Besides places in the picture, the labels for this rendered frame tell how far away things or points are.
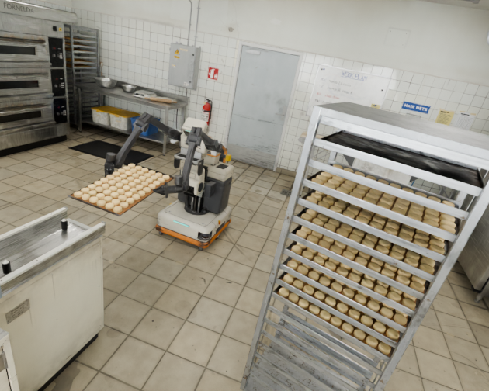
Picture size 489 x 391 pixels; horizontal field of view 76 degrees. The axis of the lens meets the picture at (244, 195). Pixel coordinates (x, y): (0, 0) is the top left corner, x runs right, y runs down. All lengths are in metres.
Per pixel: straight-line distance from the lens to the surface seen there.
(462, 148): 1.21
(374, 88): 5.60
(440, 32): 5.73
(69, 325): 2.20
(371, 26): 5.62
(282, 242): 1.47
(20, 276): 1.77
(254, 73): 5.82
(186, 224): 3.28
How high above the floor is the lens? 1.96
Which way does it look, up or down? 25 degrees down
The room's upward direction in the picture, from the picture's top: 11 degrees clockwise
